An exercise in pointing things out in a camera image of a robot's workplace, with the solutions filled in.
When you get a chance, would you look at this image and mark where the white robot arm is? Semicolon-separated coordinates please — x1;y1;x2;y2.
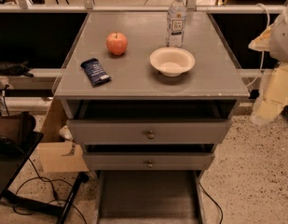
248;7;288;125

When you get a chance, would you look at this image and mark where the black floor cable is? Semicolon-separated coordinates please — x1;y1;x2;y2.
198;181;225;224

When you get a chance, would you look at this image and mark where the grey top drawer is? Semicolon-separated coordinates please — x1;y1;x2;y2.
67;119;232;145

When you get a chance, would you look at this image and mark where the grey bottom drawer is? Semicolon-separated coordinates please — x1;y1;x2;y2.
92;171;206;224

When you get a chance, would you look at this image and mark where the cardboard box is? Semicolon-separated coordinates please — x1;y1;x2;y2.
37;99;89;173

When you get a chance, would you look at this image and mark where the grey drawer cabinet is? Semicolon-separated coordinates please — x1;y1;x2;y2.
52;10;251;224

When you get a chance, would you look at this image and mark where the white cable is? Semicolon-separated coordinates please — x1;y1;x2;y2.
245;2;272;89

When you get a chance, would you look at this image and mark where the grey drawer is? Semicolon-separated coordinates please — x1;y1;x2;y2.
67;119;232;145
92;171;206;224
83;152;214;171

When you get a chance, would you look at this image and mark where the dark blue snack packet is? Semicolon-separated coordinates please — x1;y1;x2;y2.
80;58;111;87

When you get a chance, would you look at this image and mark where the red apple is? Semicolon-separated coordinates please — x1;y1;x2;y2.
106;32;128;56

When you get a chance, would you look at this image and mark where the grey middle drawer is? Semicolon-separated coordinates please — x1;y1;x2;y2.
83;152;214;171

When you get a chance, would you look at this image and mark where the white paper bowl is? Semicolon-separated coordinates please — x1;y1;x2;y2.
150;48;196;77

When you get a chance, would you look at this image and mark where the clear plastic water bottle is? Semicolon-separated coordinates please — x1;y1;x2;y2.
166;0;187;48

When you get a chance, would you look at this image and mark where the black chair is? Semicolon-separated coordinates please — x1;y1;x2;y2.
0;112;89;224

